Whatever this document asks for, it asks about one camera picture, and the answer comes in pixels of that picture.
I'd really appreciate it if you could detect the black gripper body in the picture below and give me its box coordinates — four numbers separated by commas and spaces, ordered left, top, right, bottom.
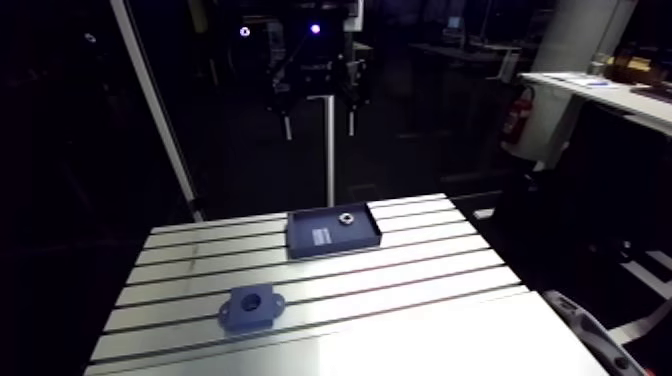
290, 20, 344, 99

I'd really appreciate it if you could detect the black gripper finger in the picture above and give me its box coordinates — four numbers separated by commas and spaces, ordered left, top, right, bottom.
338, 54, 369, 138
266, 51, 294, 142

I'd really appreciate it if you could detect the dark blue-grey housing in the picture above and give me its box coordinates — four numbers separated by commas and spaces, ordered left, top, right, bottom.
217, 283, 287, 336

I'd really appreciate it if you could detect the dark blue-grey tray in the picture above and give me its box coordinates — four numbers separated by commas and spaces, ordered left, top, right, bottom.
285, 201, 383, 261

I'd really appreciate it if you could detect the red fire extinguisher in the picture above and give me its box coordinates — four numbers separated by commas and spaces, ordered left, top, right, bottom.
500, 85, 536, 146

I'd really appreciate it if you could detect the white round pillar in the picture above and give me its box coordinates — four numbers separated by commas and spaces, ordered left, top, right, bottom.
502, 0, 640, 170

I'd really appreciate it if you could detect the white desk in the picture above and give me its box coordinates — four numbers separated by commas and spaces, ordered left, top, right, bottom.
518, 70, 672, 139

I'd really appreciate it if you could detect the pale holed strip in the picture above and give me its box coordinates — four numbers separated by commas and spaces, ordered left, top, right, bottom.
542, 288, 650, 376

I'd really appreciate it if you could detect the grey metal post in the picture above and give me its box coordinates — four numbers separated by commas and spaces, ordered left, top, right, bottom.
306, 93, 337, 209

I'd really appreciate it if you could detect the white slanted post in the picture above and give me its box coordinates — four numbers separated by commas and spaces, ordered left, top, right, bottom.
109, 0, 205, 224

